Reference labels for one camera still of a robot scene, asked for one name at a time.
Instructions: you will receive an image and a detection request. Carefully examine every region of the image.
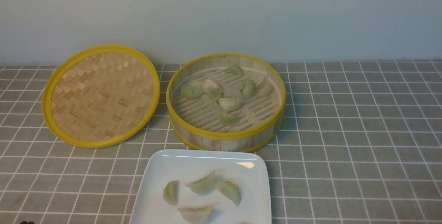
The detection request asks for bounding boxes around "green dumpling plate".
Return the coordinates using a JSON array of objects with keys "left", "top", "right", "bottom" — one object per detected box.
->
[
  {"left": 214, "top": 180, "right": 241, "bottom": 207},
  {"left": 186, "top": 170, "right": 216, "bottom": 195},
  {"left": 162, "top": 180, "right": 180, "bottom": 206}
]

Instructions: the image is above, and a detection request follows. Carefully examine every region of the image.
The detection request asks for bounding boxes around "yellow-rimmed bamboo steamer basket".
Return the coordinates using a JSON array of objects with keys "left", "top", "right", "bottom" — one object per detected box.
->
[{"left": 165, "top": 53, "right": 286, "bottom": 152}]

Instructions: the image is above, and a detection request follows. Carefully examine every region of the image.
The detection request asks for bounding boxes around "green dumpling plate centre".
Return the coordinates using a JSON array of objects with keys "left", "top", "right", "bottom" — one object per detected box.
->
[{"left": 186, "top": 170, "right": 216, "bottom": 195}]

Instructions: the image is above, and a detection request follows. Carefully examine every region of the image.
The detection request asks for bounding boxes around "pale dumpling basket centre-left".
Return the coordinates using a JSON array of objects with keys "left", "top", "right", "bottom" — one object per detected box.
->
[{"left": 202, "top": 79, "right": 223, "bottom": 93}]

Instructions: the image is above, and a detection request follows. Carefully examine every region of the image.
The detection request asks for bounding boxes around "green dumpling plate right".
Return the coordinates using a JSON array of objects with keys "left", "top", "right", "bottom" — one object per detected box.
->
[{"left": 214, "top": 180, "right": 241, "bottom": 207}]

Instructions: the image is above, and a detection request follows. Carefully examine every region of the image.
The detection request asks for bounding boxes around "green dumpling basket front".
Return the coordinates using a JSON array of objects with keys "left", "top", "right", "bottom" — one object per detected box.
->
[{"left": 219, "top": 113, "right": 239, "bottom": 126}]

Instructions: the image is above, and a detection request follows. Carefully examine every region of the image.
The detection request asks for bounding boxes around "pale dumpling plate bottom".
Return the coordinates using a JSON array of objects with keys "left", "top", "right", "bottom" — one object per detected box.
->
[{"left": 178, "top": 205, "right": 213, "bottom": 224}]

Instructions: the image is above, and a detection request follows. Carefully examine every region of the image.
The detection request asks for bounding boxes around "woven bamboo steamer lid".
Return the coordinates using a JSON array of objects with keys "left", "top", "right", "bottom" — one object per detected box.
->
[{"left": 41, "top": 45, "right": 161, "bottom": 149}]

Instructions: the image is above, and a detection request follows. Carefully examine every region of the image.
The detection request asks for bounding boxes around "green dumpling at basket back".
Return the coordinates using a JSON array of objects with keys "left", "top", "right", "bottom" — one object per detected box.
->
[{"left": 226, "top": 65, "right": 243, "bottom": 76}]

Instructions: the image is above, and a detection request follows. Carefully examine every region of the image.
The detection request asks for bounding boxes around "small green dumpling basket centre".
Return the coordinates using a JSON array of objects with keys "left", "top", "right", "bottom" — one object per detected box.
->
[{"left": 207, "top": 89, "right": 222, "bottom": 102}]

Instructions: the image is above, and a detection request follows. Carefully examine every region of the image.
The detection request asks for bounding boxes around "pale flat dumpling basket centre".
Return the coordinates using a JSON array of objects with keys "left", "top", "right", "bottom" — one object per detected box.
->
[{"left": 223, "top": 87, "right": 243, "bottom": 98}]

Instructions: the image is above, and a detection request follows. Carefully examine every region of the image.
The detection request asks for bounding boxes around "pale round dumpling basket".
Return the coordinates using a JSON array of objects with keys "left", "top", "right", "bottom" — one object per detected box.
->
[{"left": 218, "top": 98, "right": 243, "bottom": 112}]

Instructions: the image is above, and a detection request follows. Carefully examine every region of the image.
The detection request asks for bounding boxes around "green dumpling plate left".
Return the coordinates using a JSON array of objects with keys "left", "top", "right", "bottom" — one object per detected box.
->
[{"left": 162, "top": 180, "right": 180, "bottom": 206}]

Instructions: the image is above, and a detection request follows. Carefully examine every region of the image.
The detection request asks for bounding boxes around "white square plate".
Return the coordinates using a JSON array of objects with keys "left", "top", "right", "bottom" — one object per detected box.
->
[{"left": 129, "top": 149, "right": 272, "bottom": 224}]

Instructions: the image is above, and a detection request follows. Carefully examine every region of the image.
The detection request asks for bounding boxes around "grey checked tablecloth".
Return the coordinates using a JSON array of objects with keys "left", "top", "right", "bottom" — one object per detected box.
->
[{"left": 0, "top": 61, "right": 442, "bottom": 224}]

